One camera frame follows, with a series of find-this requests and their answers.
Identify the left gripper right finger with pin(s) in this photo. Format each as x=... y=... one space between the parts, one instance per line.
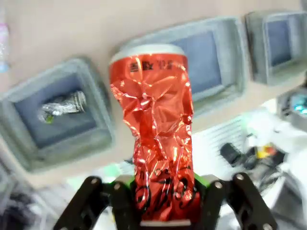
x=213 y=203

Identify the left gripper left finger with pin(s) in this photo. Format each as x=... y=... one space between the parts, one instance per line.
x=118 y=198

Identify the crushed red cola can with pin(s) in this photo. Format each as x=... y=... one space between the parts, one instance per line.
x=156 y=107

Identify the crushed black drink can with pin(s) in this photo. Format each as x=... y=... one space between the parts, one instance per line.
x=62 y=107

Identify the clear bottle with pink label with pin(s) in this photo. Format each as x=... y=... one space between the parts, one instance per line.
x=3 y=48

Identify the black device box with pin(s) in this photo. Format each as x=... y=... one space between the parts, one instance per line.
x=230 y=153

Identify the yellow emergency stop button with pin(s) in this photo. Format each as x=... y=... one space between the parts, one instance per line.
x=265 y=151

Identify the grey fabric basket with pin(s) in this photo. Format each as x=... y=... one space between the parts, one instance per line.
x=256 y=60
x=216 y=95
x=14 y=134

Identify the white slotted base plate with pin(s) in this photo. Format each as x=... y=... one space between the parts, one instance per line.
x=223 y=129

